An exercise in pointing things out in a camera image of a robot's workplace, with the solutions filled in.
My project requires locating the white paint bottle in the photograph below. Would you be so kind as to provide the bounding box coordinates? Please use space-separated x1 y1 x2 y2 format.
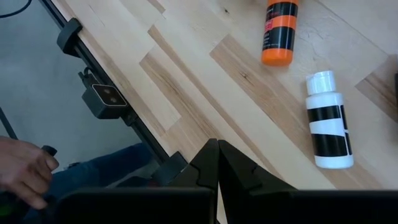
305 70 355 170

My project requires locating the orange paint bottle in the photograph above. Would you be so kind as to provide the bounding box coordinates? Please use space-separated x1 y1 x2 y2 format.
260 0 300 67

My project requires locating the black control handle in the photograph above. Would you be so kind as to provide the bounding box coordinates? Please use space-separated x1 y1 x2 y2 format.
41 144 59 157

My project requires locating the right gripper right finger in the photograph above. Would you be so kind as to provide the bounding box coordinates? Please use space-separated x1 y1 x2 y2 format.
218 139 297 224

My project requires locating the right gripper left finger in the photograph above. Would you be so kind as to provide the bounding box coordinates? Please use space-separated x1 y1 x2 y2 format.
173 138 220 192

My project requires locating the person's hand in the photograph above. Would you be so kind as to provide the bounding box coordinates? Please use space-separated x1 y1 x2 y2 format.
0 136 60 210

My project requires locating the black table-level camera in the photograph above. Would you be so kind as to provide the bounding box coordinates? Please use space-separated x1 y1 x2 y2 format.
81 83 129 121

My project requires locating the black floor cable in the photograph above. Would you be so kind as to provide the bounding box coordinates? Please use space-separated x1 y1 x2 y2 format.
0 0 33 19

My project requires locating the person's leg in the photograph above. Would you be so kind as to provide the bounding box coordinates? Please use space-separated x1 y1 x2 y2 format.
23 142 164 218

